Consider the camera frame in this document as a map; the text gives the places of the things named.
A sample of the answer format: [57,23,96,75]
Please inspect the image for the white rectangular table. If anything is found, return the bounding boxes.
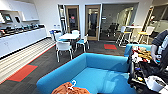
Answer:
[58,32,81,42]

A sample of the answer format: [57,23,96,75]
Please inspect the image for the wooden framed glass door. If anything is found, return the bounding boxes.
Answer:
[84,4,102,42]
[64,4,81,34]

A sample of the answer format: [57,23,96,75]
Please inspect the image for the blue sofa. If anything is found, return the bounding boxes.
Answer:
[35,52,138,94]

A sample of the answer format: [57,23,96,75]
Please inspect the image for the black office chair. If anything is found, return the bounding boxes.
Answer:
[107,22,120,38]

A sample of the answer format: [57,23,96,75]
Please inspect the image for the blue recycling bin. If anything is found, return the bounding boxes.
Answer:
[49,29,56,42]

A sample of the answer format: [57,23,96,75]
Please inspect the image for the white bar stool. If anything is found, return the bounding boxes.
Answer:
[115,25,129,46]

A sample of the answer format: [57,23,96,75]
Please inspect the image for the white high table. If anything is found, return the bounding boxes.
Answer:
[124,24,144,30]

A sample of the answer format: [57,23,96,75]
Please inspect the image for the colourful toy pile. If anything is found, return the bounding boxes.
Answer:
[131,46,153,63]

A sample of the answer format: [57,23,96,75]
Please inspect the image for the yellow bar stool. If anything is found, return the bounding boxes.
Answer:
[138,25,156,44]

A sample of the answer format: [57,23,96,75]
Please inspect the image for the white lower kitchen cabinets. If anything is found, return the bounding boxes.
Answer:
[0,27,48,59]

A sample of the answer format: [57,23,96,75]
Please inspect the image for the white kitchen cabinets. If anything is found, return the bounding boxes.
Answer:
[0,27,48,59]
[0,0,40,23]

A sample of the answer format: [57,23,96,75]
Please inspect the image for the white upper kitchen cabinets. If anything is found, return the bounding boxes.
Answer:
[0,0,40,23]

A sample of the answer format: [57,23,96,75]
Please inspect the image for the person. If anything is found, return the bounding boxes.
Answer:
[149,29,168,64]

